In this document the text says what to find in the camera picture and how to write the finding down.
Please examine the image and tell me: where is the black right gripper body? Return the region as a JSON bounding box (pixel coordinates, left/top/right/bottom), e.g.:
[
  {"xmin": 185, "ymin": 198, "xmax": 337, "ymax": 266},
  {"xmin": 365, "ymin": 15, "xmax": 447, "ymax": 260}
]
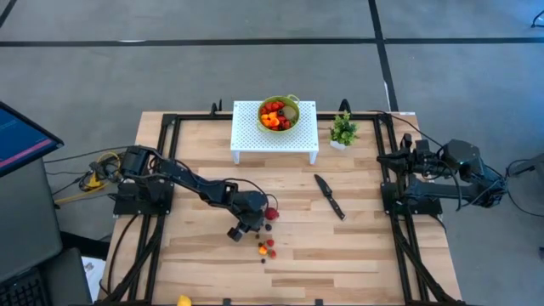
[{"xmin": 401, "ymin": 133, "xmax": 443, "ymax": 179}]

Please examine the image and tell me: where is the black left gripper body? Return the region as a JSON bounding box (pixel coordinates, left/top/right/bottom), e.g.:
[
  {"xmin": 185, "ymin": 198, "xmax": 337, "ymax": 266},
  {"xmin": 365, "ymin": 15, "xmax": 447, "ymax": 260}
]
[{"xmin": 226, "ymin": 212, "xmax": 268, "ymax": 243}]

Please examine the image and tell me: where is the green colander bowl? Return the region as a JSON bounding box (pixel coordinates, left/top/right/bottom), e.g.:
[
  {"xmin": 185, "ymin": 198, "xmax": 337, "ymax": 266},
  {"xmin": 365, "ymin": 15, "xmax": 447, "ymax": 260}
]
[{"xmin": 256, "ymin": 93, "xmax": 301, "ymax": 133}]

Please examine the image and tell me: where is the small green potted plant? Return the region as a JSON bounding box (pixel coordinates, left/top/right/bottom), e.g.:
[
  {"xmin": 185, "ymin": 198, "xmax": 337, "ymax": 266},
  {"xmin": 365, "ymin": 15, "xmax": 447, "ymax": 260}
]
[{"xmin": 329, "ymin": 109, "xmax": 360, "ymax": 152}]

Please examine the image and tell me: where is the black kitchen knife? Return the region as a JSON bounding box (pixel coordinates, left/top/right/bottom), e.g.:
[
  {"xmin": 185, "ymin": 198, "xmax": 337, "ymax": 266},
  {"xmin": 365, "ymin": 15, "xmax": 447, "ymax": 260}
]
[{"xmin": 313, "ymin": 173, "xmax": 348, "ymax": 222}]

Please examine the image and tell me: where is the white perforated shelf riser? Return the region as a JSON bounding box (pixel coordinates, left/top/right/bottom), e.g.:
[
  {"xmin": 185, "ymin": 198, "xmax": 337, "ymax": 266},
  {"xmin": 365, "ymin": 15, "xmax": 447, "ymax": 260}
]
[{"xmin": 229, "ymin": 100, "xmax": 320, "ymax": 166}]

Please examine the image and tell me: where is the white paper sheet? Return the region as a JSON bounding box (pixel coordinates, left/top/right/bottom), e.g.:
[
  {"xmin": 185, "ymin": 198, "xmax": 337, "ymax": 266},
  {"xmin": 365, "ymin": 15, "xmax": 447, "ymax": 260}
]
[{"xmin": 80, "ymin": 256, "xmax": 107, "ymax": 294}]

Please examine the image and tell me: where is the black keyboard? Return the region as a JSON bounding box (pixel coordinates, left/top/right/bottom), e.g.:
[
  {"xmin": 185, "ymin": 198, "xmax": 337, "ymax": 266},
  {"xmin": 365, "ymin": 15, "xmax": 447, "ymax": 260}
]
[{"xmin": 0, "ymin": 267, "xmax": 48, "ymax": 306}]

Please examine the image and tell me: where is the computer monitor blue screen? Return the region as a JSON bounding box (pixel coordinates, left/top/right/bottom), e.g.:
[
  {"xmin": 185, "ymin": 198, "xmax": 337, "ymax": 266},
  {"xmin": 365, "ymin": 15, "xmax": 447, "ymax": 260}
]
[{"xmin": 0, "ymin": 100, "xmax": 65, "ymax": 179}]

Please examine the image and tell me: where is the black aluminium table frame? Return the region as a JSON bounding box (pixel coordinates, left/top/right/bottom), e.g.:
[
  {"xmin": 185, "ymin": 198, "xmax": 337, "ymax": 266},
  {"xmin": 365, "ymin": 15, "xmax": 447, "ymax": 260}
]
[{"xmin": 95, "ymin": 98, "xmax": 467, "ymax": 306}]

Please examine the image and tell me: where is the black floor cable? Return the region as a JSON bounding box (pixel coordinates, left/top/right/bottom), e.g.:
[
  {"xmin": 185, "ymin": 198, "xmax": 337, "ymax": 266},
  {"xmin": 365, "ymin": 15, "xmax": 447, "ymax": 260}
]
[
  {"xmin": 43, "ymin": 146, "xmax": 128, "ymax": 196},
  {"xmin": 504, "ymin": 157, "xmax": 544, "ymax": 218}
]

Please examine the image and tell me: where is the yellow extension cable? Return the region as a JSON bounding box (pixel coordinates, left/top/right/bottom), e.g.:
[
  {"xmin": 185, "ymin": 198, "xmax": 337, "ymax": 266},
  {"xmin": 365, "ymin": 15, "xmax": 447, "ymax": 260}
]
[{"xmin": 54, "ymin": 151, "xmax": 124, "ymax": 205}]

